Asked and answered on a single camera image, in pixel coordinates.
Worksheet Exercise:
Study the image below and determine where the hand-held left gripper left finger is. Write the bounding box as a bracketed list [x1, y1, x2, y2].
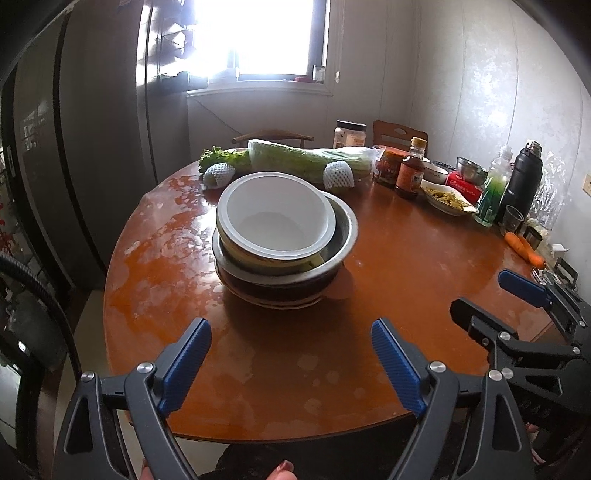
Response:
[53, 316, 213, 480]

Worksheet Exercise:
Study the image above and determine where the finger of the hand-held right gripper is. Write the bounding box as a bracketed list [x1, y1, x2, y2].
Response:
[498, 270, 591, 348]
[449, 298, 583, 366]

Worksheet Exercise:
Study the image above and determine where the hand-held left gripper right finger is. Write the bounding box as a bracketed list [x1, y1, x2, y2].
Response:
[370, 318, 539, 480]

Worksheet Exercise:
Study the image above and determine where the large steel bowl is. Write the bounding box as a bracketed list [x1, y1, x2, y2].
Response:
[212, 189, 359, 283]

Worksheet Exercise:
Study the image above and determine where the red instant noodle bowl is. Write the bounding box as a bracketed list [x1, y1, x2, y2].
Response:
[216, 172, 337, 259]

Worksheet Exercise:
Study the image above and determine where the person's left hand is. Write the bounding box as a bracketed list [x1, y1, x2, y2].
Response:
[261, 459, 296, 480]

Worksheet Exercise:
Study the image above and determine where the clear plastic cup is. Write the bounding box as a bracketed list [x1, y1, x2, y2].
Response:
[501, 205, 525, 236]

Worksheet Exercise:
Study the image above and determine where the green liquid plastic bottle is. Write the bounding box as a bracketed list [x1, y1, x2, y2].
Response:
[475, 144, 513, 228]

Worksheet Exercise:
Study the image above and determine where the black thermos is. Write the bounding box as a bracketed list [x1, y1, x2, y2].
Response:
[498, 141, 543, 224]

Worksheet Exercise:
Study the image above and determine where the clear plastic bag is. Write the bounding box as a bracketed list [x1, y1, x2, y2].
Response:
[531, 154, 571, 232]

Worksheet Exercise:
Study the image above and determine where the white plate with food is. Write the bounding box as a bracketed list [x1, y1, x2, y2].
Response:
[419, 179, 481, 217]

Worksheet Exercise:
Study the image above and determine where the red tissue box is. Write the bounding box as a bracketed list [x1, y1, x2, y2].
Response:
[444, 170, 485, 199]

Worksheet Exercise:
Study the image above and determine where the steel cup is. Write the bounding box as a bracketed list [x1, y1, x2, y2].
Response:
[456, 156, 489, 184]

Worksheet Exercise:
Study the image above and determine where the white ceramic bowl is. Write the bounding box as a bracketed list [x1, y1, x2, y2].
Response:
[422, 161, 451, 185]

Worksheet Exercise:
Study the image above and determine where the black curved tube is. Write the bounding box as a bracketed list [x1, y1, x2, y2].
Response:
[0, 254, 84, 374]

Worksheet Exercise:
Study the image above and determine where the orange-capped amber bottle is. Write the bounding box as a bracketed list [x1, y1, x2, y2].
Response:
[394, 137, 428, 200]

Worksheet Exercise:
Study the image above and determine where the red sauce jar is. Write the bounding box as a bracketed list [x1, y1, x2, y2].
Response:
[374, 148, 411, 188]

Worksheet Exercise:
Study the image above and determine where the fruit in white foam net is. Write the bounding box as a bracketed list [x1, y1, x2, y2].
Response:
[323, 161, 355, 190]
[203, 161, 236, 191]

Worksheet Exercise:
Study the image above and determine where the wooden chair back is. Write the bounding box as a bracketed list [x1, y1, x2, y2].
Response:
[372, 120, 429, 158]

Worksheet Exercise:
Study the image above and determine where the green lettuce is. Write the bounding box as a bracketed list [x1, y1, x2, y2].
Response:
[198, 147, 252, 176]

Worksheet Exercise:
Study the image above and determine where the dark-lidded clear jar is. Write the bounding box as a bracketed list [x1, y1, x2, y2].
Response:
[333, 120, 368, 149]

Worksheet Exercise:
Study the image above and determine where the napa cabbage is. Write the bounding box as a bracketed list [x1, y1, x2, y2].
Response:
[247, 138, 377, 178]

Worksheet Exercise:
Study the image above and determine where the dark refrigerator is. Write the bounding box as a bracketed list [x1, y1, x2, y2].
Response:
[0, 0, 195, 287]

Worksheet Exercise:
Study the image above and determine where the curved wooden armchair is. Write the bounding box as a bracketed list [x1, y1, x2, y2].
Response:
[231, 129, 315, 149]

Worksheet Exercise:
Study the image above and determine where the window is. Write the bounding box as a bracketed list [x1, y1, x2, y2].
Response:
[185, 0, 331, 81]

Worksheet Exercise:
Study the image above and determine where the black metal frame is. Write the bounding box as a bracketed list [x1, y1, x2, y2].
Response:
[553, 257, 579, 284]

